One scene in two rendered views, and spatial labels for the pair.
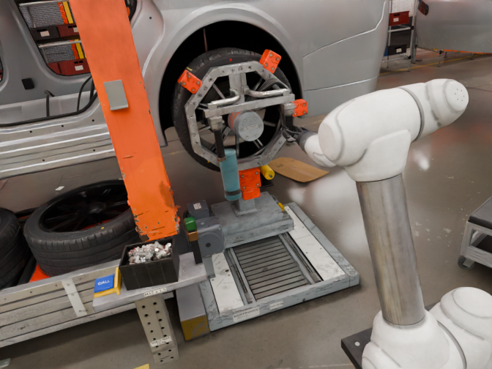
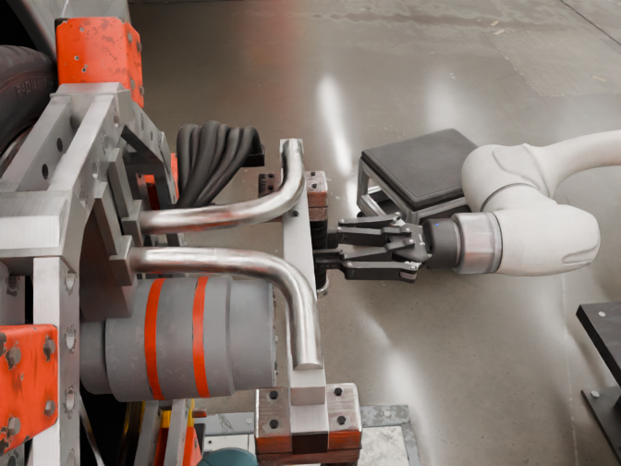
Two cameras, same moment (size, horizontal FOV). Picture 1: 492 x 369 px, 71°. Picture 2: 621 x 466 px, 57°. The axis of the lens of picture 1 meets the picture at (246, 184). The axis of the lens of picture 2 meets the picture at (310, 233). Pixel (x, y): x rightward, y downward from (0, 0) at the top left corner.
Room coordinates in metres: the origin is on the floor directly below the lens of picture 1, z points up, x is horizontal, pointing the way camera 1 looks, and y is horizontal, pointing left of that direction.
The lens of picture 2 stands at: (1.46, 0.37, 1.37)
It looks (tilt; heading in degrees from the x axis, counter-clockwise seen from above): 40 degrees down; 280
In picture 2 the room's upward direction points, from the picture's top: straight up
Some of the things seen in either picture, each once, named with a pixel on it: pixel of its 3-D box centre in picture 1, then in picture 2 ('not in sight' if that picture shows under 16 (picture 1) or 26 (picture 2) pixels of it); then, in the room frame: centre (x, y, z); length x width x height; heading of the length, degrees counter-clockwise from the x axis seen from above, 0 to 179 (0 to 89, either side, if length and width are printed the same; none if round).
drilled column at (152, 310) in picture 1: (156, 321); not in sight; (1.09, 0.45, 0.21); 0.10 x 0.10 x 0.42; 13
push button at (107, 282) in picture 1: (105, 284); not in sight; (1.06, 0.59, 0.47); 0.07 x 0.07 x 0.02; 13
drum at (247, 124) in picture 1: (244, 122); (186, 337); (1.68, -0.03, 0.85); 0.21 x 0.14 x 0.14; 13
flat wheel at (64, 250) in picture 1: (97, 223); not in sight; (1.67, 0.85, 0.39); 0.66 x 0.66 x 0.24
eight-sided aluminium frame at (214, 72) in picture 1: (241, 118); (125, 339); (1.75, -0.02, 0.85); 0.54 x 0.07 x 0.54; 103
